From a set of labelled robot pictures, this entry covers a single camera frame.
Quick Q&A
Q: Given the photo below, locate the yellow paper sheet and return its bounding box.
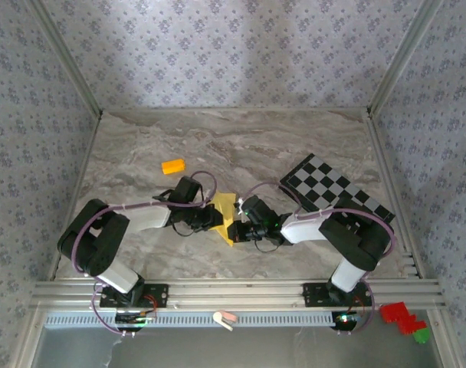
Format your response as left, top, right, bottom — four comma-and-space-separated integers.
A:
208, 191, 241, 247

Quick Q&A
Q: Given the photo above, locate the orange rectangular block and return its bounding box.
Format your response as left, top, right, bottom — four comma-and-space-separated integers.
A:
161, 159, 187, 176

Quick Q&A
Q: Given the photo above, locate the black grey chessboard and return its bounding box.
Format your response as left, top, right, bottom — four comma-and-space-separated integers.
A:
279, 153, 396, 225

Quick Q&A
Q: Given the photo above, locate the pink white clip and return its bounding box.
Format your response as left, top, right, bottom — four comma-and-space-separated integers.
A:
212, 310, 238, 332

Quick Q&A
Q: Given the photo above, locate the small circuit board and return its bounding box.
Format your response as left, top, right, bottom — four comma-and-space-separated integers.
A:
331, 310, 363, 331
114, 310, 158, 331

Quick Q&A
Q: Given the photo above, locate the red toy brick stack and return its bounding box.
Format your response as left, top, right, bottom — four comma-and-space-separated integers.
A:
379, 301, 428, 337

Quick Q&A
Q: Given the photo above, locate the thin black cable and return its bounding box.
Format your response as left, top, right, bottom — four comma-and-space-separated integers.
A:
171, 224, 198, 238
254, 237, 280, 254

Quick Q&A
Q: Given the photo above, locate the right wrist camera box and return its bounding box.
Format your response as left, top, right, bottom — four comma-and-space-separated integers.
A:
235, 195, 279, 226

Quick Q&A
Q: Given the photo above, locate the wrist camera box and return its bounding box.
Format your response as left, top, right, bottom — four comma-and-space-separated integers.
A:
167, 176, 204, 208
235, 195, 279, 226

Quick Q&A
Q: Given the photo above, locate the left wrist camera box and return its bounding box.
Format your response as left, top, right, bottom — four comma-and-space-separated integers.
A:
167, 176, 204, 208

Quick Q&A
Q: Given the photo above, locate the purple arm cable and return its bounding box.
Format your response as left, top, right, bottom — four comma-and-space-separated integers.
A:
235, 182, 395, 337
71, 170, 218, 338

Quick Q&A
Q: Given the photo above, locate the aluminium frame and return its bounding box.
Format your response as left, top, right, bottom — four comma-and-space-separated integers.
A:
10, 0, 464, 368

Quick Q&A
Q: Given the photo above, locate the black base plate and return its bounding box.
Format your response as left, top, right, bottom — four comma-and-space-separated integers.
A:
302, 282, 374, 307
99, 282, 169, 310

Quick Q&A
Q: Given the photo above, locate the grey slotted cable duct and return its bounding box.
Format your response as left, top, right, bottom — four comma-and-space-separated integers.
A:
43, 310, 340, 329

